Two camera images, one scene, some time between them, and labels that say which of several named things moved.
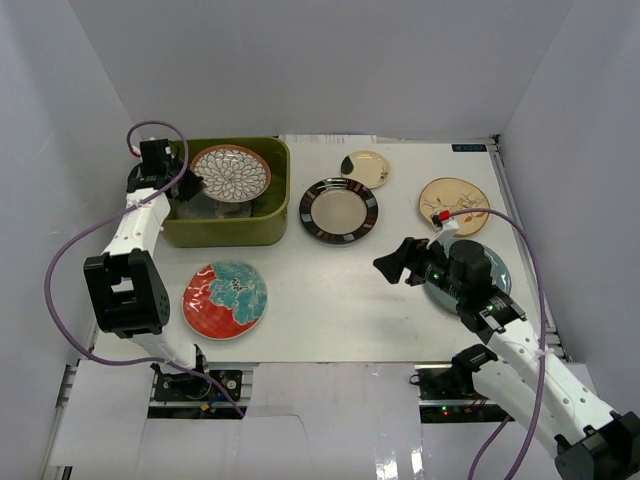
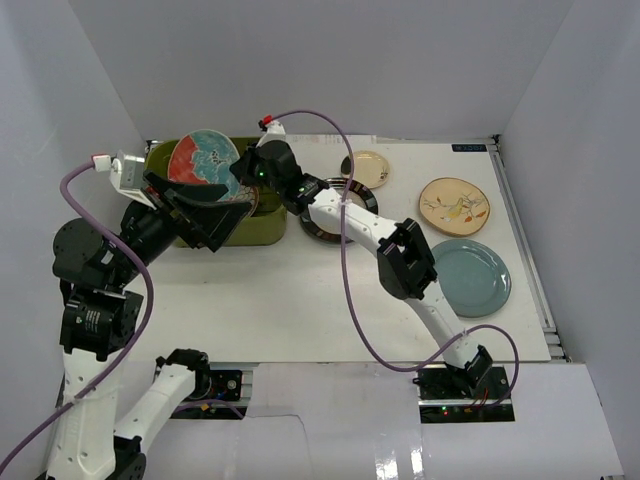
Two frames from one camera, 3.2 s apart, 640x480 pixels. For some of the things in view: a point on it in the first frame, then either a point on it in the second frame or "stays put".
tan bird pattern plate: [453, 194] stays put
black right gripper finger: [392, 265] to [245, 168]
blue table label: [469, 148] stays put
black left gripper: [176, 182] to [179, 216]
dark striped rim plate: [338, 211] stays put
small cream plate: [366, 167] stays put
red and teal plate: [223, 300] to [205, 157]
